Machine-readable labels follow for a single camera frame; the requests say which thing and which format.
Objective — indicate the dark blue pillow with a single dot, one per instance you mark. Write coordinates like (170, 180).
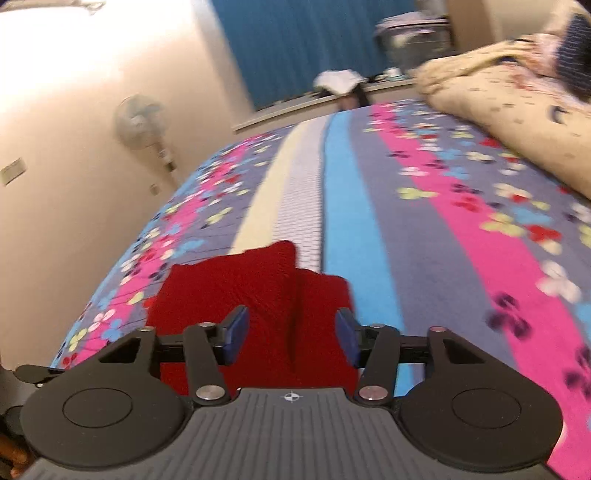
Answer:
(575, 50)

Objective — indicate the wall switch plate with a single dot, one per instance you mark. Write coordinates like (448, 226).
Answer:
(18, 167)
(6, 175)

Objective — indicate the blue curtain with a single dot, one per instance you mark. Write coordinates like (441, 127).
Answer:
(286, 46)

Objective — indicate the white standing fan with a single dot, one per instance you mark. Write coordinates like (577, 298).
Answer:
(138, 117)

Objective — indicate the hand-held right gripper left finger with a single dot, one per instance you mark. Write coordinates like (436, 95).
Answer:
(238, 332)

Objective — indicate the white cloth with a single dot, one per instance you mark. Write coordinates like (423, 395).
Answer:
(337, 79)

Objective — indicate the window sill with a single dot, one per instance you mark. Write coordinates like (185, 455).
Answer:
(295, 113)

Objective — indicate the grey storage bin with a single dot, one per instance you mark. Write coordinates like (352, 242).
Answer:
(415, 41)

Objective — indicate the floral striped bed blanket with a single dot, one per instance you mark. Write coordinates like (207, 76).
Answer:
(415, 254)

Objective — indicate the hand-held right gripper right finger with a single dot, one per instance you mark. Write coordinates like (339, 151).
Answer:
(347, 336)

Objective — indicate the red knitted sweater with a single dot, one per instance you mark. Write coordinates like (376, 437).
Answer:
(258, 286)

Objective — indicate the cream star-print quilt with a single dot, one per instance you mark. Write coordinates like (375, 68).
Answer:
(508, 115)

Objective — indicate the dark cloth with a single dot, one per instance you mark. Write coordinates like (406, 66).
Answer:
(355, 98)

